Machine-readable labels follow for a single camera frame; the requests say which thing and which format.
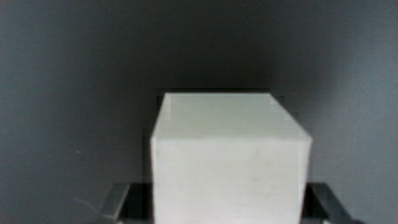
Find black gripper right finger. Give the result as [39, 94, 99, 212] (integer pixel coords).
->
[309, 183, 353, 224]

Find white desk tabletop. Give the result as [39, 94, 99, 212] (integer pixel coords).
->
[150, 93, 312, 224]

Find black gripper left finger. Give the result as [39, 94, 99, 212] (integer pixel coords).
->
[97, 183, 129, 224]

